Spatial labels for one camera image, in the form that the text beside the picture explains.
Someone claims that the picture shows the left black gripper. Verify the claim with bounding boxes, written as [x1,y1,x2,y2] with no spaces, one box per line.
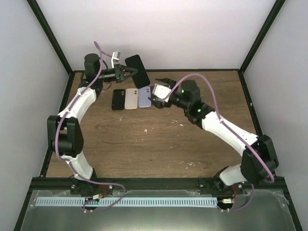
[97,64,137,83]

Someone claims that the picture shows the black phone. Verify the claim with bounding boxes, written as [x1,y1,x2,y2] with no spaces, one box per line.
[125,54,151,89]

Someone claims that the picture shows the lilac phone case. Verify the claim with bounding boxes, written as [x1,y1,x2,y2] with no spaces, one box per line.
[138,87,152,108]

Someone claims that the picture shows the black phone case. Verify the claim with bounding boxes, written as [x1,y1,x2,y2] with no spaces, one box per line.
[111,89,126,111]

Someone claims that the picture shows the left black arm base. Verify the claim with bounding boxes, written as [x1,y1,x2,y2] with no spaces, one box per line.
[69,175,113,196]

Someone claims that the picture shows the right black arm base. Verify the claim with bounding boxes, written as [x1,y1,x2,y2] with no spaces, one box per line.
[198,178,243,196]

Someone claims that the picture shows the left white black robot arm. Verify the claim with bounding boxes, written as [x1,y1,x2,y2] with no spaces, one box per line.
[47,51,138,194]

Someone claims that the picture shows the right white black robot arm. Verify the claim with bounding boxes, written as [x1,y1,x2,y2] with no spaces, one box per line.
[150,76,279,194]

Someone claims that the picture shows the clear plastic sheet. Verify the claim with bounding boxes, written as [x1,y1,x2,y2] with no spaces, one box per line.
[21,190,295,231]

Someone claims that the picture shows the light blue slotted strip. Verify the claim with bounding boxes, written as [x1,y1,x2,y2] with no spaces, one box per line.
[35,197,218,208]

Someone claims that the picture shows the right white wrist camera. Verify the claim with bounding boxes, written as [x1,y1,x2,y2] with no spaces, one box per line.
[152,83,173,103]

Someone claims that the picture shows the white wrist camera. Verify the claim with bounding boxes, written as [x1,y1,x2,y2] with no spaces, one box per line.
[152,83,173,103]
[111,51,121,68]

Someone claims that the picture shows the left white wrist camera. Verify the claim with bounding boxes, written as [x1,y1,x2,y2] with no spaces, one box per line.
[111,51,121,68]

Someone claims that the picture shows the black front frame rail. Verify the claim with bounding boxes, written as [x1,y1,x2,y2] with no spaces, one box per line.
[31,177,286,193]

